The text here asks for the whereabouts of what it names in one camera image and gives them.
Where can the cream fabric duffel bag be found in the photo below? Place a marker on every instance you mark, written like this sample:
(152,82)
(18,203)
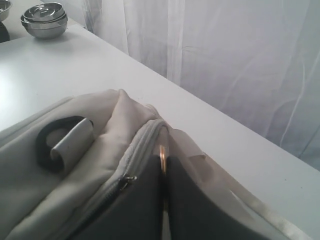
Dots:
(60,165)

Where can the steel bowl on stand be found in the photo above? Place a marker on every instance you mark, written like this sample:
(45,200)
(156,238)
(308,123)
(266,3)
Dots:
(5,6)

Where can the white backdrop curtain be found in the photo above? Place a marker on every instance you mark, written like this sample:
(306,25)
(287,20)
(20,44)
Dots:
(257,61)

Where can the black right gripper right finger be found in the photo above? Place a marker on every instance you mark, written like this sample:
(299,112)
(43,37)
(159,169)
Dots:
(201,206)

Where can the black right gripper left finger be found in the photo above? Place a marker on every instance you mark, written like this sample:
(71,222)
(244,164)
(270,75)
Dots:
(135,214)

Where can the stacked steel bowls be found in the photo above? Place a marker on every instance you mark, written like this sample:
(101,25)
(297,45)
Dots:
(45,21)

